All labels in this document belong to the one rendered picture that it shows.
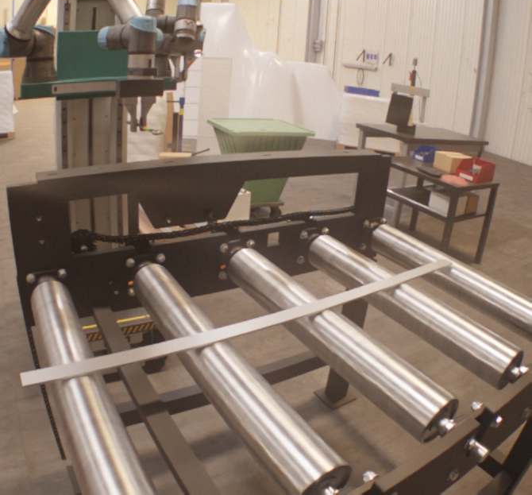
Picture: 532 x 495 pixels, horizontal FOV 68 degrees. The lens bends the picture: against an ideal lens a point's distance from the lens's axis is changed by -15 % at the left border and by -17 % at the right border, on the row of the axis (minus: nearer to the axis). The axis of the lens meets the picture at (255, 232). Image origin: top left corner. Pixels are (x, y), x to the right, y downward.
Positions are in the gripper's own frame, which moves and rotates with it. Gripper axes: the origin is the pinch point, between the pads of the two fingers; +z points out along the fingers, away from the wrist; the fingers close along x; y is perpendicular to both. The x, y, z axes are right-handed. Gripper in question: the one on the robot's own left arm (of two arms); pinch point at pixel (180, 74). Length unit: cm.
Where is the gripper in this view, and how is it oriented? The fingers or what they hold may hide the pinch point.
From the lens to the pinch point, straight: 155.8
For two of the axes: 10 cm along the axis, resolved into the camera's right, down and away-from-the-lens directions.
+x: 9.0, 0.4, 4.3
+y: 4.3, -0.4, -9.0
